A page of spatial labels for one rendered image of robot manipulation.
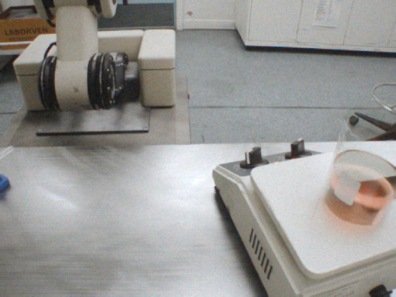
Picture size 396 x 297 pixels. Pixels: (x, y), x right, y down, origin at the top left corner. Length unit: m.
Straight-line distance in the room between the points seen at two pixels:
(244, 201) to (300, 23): 2.55
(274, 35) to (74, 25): 1.99
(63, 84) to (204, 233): 0.72
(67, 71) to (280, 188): 0.80
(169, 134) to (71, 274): 0.86
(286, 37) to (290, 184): 2.55
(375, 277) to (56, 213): 0.33
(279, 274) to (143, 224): 0.17
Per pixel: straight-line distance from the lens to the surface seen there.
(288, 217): 0.28
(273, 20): 2.75
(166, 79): 1.23
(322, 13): 2.86
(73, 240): 0.38
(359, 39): 3.08
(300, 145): 0.40
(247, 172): 0.35
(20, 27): 2.46
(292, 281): 0.27
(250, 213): 0.31
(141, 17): 3.25
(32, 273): 0.37
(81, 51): 1.02
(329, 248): 0.27
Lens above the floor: 1.04
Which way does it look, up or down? 38 degrees down
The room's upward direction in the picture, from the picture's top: 2 degrees clockwise
